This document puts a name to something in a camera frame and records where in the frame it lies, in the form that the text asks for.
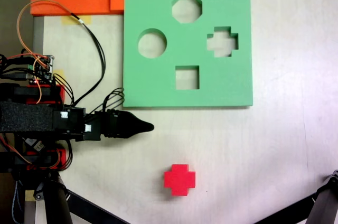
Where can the small black circuit board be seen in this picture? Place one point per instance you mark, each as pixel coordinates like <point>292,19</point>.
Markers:
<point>35,144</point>

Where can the yellow masking tape piece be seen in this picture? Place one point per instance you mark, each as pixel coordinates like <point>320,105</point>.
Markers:
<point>60,74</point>
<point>76,20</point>
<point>29,195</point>

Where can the circuit board with green terminal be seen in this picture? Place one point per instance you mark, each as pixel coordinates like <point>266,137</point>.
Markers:
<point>43,69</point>

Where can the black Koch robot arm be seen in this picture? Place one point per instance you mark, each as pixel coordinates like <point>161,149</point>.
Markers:
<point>29,117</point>

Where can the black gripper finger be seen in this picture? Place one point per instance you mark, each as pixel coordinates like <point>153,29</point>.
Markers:
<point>132,121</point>
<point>132,131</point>

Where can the green shape sorting board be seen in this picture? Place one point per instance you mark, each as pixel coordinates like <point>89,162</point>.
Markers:
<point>224,89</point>

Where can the black tripod leg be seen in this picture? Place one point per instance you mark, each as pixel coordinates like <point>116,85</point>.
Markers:
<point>56,208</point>
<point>323,208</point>

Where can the red cross columnar block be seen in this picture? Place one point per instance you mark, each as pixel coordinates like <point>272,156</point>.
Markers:
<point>179,180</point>

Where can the red black table clamp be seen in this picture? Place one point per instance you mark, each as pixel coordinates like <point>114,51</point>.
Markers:
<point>61,156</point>
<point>56,93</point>

